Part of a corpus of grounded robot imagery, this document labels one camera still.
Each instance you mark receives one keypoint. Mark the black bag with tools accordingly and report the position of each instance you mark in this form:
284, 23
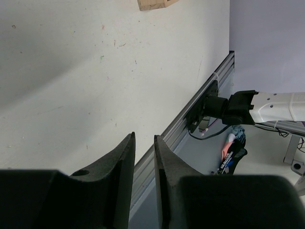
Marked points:
233, 151

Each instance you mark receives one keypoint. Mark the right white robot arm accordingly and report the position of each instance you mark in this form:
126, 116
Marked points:
252, 107

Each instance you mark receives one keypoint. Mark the aluminium mounting rail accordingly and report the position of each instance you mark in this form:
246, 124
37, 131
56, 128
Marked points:
144, 169

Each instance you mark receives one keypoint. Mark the grey table leg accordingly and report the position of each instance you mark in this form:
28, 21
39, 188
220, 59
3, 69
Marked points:
296, 165

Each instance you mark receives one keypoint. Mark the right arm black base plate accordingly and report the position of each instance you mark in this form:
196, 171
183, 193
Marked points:
196, 113

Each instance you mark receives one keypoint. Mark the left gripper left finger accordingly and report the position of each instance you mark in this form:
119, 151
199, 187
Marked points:
97, 196

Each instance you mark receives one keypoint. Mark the wooden compartment tray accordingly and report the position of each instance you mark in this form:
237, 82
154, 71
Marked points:
145, 5

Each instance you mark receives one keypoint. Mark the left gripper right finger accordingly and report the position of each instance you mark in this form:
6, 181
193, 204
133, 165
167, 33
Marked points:
187, 199

